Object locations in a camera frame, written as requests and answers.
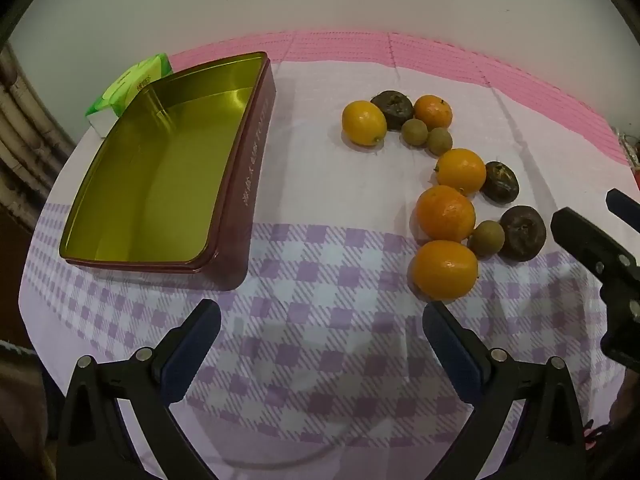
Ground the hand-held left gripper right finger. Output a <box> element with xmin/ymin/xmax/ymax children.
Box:
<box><xmin>422</xmin><ymin>301</ymin><xmax>588</xmax><ymax>480</ymax></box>

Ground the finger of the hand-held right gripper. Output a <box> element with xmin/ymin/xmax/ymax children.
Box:
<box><xmin>605</xmin><ymin>188</ymin><xmax>640</xmax><ymax>233</ymax></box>
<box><xmin>551</xmin><ymin>207</ymin><xmax>640</xmax><ymax>286</ymax></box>

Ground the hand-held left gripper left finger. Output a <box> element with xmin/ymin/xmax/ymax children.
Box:
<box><xmin>57</xmin><ymin>299</ymin><xmax>222</xmax><ymax>480</ymax></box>

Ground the dark brown round fruit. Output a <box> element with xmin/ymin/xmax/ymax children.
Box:
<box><xmin>370</xmin><ymin>90</ymin><xmax>415</xmax><ymax>131</ymax></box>
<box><xmin>481</xmin><ymin>161</ymin><xmax>520</xmax><ymax>203</ymax></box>
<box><xmin>498</xmin><ymin>206</ymin><xmax>547</xmax><ymax>262</ymax></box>

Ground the smooth orange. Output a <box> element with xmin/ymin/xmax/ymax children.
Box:
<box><xmin>411</xmin><ymin>240</ymin><xmax>479</xmax><ymax>302</ymax></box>
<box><xmin>434</xmin><ymin>148</ymin><xmax>487</xmax><ymax>196</ymax></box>

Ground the tan longan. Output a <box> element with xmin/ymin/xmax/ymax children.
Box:
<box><xmin>426</xmin><ymin>127</ymin><xmax>454</xmax><ymax>156</ymax></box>
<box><xmin>467</xmin><ymin>220</ymin><xmax>506</xmax><ymax>259</ymax></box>
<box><xmin>401</xmin><ymin>118</ymin><xmax>429</xmax><ymax>147</ymax></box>

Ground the mandarin orange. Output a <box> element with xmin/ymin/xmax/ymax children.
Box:
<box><xmin>416</xmin><ymin>185</ymin><xmax>476</xmax><ymax>242</ymax></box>
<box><xmin>413</xmin><ymin>95</ymin><xmax>454</xmax><ymax>130</ymax></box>

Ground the maroon and gold tin box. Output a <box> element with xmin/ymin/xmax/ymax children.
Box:
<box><xmin>58</xmin><ymin>51</ymin><xmax>277</xmax><ymax>292</ymax></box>

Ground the yellow-orange citrus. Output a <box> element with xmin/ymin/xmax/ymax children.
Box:
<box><xmin>341</xmin><ymin>100</ymin><xmax>388</xmax><ymax>148</ymax></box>

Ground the shiny metal object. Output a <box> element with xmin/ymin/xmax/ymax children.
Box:
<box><xmin>612</xmin><ymin>125</ymin><xmax>640</xmax><ymax>186</ymax></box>

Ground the pink and purple checked tablecloth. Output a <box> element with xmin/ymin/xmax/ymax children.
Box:
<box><xmin>19</xmin><ymin>30</ymin><xmax>633</xmax><ymax>480</ymax></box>

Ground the green tissue pack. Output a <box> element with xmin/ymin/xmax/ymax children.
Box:
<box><xmin>84</xmin><ymin>53</ymin><xmax>173</xmax><ymax>139</ymax></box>

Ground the bamboo pole furniture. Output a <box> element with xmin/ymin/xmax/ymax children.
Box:
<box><xmin>0</xmin><ymin>42</ymin><xmax>76</xmax><ymax>221</ymax></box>

